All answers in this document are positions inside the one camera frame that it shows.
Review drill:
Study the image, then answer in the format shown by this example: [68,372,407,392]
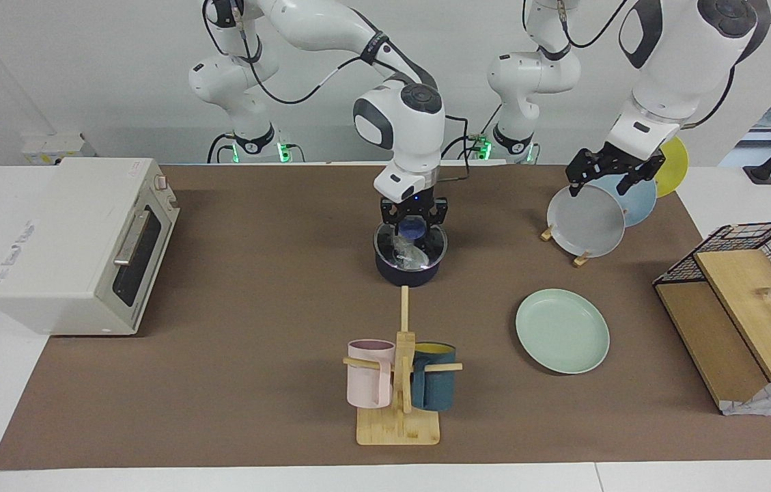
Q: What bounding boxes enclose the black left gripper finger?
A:
[565,148,604,200]
[617,153,667,197]

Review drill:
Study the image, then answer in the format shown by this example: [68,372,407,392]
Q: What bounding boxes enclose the glass lid with blue knob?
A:
[373,215,449,273]

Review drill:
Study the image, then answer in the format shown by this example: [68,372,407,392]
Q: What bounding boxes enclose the white vermicelli bundle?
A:
[393,237,431,269]

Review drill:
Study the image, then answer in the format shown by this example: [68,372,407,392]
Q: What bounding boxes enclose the yellow plate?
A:
[654,135,690,200]

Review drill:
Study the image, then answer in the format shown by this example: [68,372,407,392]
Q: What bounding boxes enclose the light blue plate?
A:
[589,169,658,228]

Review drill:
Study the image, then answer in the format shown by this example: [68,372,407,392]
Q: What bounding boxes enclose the grey plate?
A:
[546,183,627,259]

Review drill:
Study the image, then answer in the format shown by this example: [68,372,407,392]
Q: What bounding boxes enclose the wooden plate rack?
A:
[539,225,591,269]

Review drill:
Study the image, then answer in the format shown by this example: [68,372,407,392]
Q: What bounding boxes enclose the light green plate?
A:
[515,288,611,375]

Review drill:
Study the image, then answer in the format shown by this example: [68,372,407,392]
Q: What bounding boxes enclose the dark blue saucepan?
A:
[372,222,449,288]

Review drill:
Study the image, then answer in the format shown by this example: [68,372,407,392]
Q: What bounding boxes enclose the brown table mat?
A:
[0,163,771,472]

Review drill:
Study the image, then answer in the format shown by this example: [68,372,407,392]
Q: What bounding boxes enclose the pink mug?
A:
[346,339,397,409]

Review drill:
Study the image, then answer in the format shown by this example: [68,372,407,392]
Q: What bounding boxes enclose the teal mug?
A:
[410,342,458,412]

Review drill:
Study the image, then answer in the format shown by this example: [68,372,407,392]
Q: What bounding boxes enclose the light bamboo cutting board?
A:
[693,249,771,383]

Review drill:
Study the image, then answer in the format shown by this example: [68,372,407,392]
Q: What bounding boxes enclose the brown wooden box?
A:
[655,281,771,410]

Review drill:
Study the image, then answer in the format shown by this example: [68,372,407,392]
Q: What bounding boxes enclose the wooden mug tree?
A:
[342,286,464,446]

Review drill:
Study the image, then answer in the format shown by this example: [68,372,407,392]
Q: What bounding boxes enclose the white toaster oven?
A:
[0,157,181,337]

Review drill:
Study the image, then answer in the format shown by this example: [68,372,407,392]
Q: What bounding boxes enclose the white power strip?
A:
[21,133,96,165]

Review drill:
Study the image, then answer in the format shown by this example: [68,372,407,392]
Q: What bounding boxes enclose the black base cable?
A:
[206,133,236,165]
[438,102,503,163]

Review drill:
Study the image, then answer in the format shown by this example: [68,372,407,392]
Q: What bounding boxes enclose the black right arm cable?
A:
[201,0,472,185]

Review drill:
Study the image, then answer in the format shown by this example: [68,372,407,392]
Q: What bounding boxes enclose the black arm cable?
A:
[201,0,472,185]
[558,0,771,129]

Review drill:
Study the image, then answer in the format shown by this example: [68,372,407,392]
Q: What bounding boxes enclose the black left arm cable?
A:
[558,0,771,129]

